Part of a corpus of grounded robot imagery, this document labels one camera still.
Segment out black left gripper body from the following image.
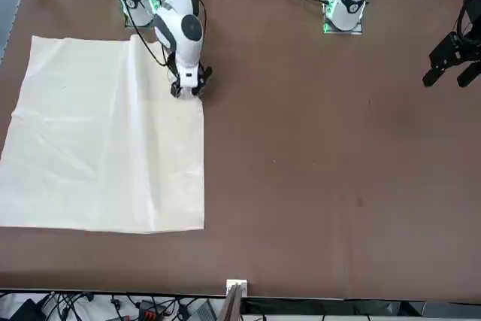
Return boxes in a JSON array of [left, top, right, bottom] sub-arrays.
[[461, 0, 481, 41]]

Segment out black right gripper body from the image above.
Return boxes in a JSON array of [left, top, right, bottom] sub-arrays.
[[170, 80, 206, 99]]

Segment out cream tablecloth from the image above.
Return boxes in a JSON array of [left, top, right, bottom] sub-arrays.
[[0, 34, 206, 235]]

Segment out orange black connector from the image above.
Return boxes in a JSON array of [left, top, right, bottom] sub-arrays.
[[135, 299, 167, 321]]

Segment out dark ribbed power adapter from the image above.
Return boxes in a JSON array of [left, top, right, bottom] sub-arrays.
[[187, 298, 219, 321]]

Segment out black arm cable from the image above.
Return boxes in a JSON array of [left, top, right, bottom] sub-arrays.
[[100, 0, 208, 78]]

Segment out white rail foot bracket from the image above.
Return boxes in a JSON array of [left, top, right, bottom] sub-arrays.
[[225, 278, 250, 297]]

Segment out slanted aluminium mast rail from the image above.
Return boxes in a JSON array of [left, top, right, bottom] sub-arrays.
[[219, 282, 244, 321]]

